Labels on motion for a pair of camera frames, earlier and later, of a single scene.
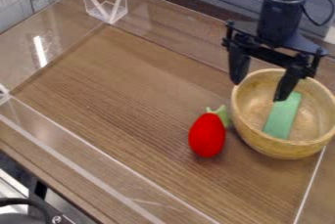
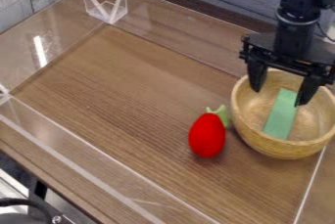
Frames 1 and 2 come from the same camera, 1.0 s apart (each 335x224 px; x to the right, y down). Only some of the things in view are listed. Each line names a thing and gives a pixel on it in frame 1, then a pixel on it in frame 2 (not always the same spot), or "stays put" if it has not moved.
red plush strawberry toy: (206, 132) stays put
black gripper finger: (238, 61) -> (256, 71)
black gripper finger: (287, 84) -> (311, 82)
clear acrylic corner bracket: (107, 11) stays put
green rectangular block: (283, 116) stays put
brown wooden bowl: (253, 107) stays put
